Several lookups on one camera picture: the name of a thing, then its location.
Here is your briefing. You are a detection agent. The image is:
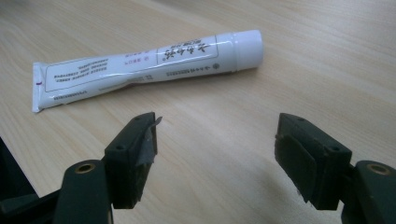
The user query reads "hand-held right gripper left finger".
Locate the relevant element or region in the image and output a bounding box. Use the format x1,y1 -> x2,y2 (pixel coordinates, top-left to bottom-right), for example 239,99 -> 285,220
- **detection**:
104,111 -> 163,210

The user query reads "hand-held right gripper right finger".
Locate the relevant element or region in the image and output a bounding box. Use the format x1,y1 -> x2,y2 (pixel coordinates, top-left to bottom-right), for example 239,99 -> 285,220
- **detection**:
274,112 -> 353,211

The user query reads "white toothpaste tube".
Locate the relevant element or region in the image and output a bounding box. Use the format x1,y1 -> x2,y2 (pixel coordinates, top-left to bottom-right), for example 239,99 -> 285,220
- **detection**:
31,29 -> 264,114

